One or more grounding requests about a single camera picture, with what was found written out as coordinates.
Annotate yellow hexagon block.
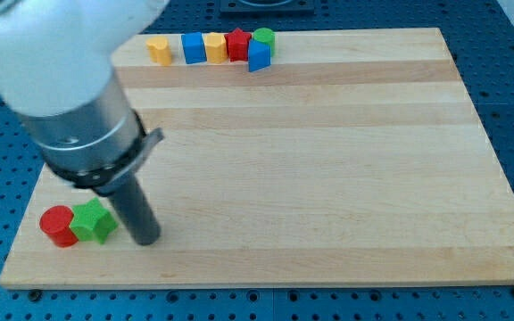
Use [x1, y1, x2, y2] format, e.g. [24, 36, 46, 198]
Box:
[204, 32, 228, 64]

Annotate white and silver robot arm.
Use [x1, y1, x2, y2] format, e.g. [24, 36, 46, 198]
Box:
[0, 0, 168, 189]

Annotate blue cube block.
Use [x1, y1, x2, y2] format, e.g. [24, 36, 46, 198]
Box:
[181, 32, 207, 64]

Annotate red cylinder block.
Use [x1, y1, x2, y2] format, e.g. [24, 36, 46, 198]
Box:
[39, 205, 79, 248]

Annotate green star block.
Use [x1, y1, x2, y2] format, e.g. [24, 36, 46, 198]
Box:
[70, 197, 118, 244]

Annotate green cylinder block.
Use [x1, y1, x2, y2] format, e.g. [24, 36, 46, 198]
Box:
[253, 28, 276, 56]

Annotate blue triangular block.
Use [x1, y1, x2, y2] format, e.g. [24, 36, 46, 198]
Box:
[247, 40, 271, 72]

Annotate red star block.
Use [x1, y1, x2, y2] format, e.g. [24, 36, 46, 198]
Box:
[225, 28, 253, 62]

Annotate blue perforated table mat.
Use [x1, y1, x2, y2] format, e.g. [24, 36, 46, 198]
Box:
[0, 0, 514, 320]

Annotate yellow heart block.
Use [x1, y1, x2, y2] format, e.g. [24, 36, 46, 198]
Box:
[145, 36, 172, 66]

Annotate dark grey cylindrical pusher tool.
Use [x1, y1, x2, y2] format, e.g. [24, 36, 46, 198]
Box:
[94, 175, 162, 245]

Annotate light wooden board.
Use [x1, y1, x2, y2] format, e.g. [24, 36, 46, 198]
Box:
[0, 28, 514, 290]

